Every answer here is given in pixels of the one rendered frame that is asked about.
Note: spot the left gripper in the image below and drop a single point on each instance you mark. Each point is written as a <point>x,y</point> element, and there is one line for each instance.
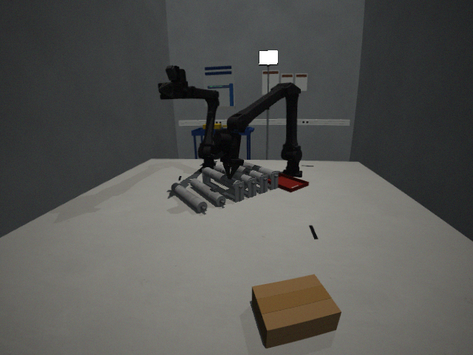
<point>231,163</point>

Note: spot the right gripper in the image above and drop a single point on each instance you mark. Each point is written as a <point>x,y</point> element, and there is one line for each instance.
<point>175,90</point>

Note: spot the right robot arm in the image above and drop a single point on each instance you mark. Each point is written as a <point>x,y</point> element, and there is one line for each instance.
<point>176,75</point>

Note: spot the brown cardboard box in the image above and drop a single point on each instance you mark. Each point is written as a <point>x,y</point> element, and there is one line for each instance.
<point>292,310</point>

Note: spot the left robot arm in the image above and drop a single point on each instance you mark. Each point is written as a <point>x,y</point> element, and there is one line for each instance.
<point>223,138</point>

